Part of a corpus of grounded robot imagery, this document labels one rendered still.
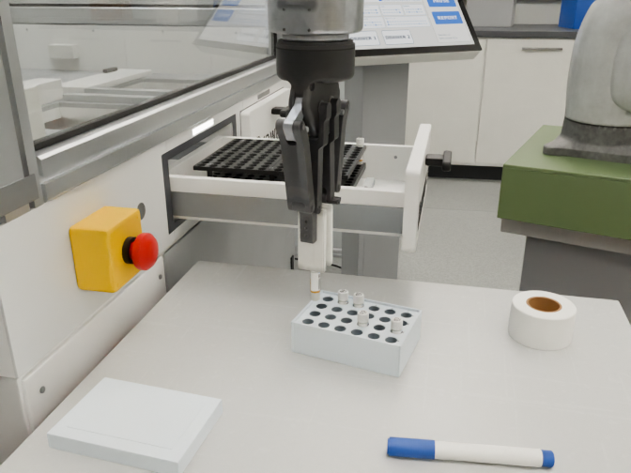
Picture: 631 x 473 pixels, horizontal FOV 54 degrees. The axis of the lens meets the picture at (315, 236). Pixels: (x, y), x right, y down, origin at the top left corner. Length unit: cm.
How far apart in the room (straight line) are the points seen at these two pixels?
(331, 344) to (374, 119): 130
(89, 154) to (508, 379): 49
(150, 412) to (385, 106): 146
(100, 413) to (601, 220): 81
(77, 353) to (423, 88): 333
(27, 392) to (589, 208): 85
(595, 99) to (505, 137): 280
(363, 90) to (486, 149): 215
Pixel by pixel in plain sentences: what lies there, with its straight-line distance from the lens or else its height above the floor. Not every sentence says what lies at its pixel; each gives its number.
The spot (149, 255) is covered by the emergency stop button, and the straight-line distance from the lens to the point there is 67.
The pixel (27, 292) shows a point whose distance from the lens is 63.
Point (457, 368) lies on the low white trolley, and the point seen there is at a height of 76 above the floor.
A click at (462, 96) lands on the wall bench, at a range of 387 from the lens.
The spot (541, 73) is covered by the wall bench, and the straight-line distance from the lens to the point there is 390.
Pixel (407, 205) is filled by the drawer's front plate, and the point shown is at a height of 88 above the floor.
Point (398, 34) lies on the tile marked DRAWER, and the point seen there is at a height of 101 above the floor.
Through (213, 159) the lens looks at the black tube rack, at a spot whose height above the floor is 90.
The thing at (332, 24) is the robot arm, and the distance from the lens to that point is 57.
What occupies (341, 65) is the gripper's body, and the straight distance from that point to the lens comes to 58.
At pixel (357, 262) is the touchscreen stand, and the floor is 29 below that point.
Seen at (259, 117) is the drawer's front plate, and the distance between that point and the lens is 118.
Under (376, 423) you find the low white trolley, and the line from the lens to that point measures 60.
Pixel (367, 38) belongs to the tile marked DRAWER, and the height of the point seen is 100.
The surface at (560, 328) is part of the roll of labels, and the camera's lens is 73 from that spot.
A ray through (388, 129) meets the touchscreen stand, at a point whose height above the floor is 73.
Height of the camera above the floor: 114
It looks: 22 degrees down
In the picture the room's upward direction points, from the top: straight up
